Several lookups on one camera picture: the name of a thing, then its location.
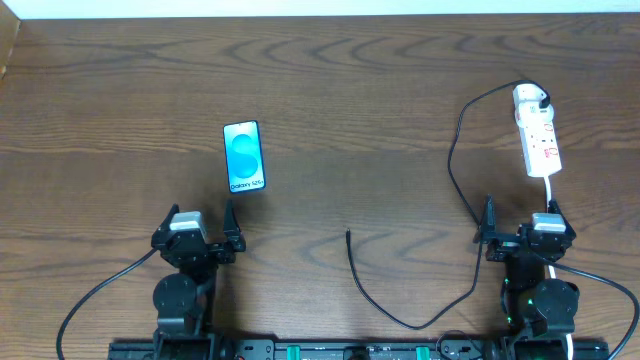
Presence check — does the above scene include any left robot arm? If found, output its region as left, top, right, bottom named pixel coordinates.
left=151, top=200, right=246, bottom=360

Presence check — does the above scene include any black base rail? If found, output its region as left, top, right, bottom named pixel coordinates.
left=107, top=338, right=611, bottom=360

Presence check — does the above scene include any white charger adapter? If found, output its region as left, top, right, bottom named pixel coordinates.
left=512, top=83, right=554, bottom=121

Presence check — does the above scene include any blue screen smartphone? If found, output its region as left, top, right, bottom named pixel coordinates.
left=223, top=120, right=266, bottom=194

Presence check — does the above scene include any black charging cable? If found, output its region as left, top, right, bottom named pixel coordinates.
left=345, top=79, right=552, bottom=331

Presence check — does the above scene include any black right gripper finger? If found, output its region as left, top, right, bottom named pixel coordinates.
left=547, top=199, right=568, bottom=225
left=479, top=195, right=496, bottom=235

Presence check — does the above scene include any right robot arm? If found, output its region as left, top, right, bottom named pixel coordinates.
left=474, top=196, right=579, bottom=359

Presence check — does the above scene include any white power strip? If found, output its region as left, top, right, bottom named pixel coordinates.
left=515, top=102, right=562, bottom=178

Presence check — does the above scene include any white power strip cord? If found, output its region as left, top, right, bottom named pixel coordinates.
left=542, top=174, right=575, bottom=360

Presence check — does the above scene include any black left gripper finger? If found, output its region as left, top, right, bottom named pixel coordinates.
left=158, top=204, right=180, bottom=235
left=223, top=199, right=243, bottom=245

